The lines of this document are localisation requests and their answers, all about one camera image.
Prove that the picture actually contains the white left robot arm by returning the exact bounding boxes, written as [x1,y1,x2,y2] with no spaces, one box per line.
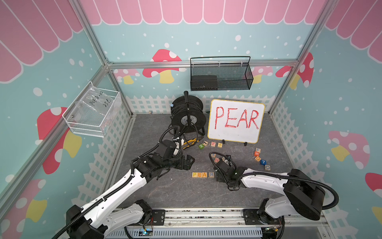
[54,153,195,239]

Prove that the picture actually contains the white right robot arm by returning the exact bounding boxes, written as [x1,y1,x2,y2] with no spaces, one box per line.
[212,158,339,224]

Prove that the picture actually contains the whiteboard with red PEAR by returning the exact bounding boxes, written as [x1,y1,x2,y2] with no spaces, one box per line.
[208,99,266,144]

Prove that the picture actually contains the black box in basket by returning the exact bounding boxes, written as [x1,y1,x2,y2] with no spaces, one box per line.
[190,75,218,91]

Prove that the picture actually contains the yellow handled pliers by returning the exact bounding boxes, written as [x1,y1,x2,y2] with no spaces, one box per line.
[182,138,199,150]

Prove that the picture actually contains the black cable reel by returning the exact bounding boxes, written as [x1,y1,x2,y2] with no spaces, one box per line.
[169,91,207,138]

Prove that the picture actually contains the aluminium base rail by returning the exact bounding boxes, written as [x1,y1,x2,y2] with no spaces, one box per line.
[106,207,334,239]

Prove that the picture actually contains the black mesh wall basket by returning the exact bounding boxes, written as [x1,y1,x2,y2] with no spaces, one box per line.
[190,56,254,91]

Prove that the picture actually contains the clear plastic wall bin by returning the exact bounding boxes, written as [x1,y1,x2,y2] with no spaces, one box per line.
[62,82,122,137]

